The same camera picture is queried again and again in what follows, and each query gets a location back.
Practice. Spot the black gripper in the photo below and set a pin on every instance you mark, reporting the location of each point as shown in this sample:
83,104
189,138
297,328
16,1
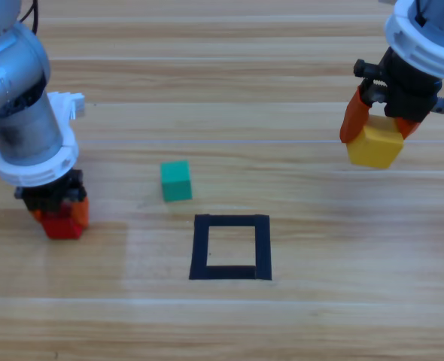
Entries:
406,94
49,195

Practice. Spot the red cube block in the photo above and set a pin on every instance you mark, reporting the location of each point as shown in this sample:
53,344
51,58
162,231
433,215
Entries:
60,227

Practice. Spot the yellow cube block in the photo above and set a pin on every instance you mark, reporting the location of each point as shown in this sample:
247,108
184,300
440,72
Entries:
372,150

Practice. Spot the green cube block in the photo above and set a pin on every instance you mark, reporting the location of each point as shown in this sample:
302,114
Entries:
176,182

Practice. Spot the black tape square outline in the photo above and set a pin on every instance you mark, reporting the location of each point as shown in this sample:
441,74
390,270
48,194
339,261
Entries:
201,244

